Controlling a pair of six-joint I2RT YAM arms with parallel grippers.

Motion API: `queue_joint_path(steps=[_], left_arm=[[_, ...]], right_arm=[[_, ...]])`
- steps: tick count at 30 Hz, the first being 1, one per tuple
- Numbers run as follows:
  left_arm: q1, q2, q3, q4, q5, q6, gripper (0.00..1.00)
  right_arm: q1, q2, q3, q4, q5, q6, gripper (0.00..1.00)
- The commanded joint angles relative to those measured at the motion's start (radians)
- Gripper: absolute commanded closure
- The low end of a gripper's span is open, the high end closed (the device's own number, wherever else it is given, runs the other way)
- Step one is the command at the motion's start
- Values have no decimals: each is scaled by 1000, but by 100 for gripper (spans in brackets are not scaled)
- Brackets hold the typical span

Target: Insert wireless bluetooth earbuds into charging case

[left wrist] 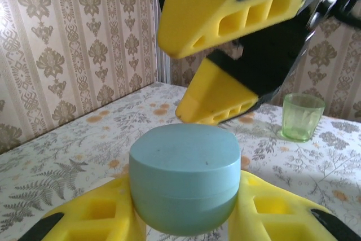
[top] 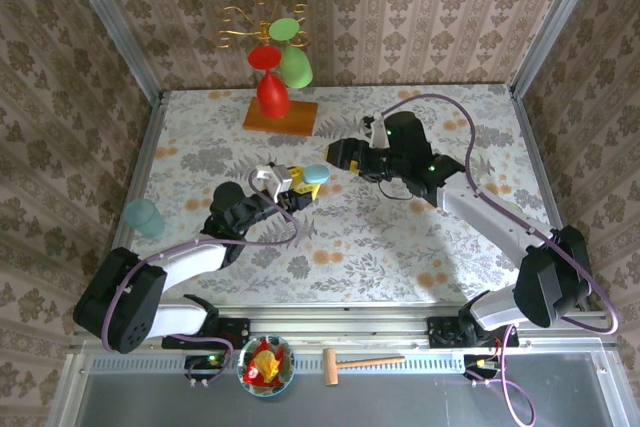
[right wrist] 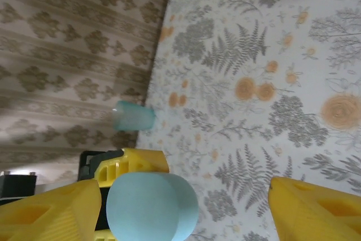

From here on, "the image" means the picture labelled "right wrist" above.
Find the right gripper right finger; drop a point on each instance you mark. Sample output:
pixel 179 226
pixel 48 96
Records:
pixel 316 215

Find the light blue earbud case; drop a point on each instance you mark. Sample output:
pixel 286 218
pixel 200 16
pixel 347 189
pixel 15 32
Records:
pixel 146 210

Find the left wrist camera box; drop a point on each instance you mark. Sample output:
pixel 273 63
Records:
pixel 17 186

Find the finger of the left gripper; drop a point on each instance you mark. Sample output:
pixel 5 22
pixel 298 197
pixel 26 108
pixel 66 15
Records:
pixel 135 162
pixel 105 236

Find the blue translucent plastic cup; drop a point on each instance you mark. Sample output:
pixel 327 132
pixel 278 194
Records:
pixel 132 117

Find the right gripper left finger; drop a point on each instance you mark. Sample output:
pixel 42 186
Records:
pixel 42 218

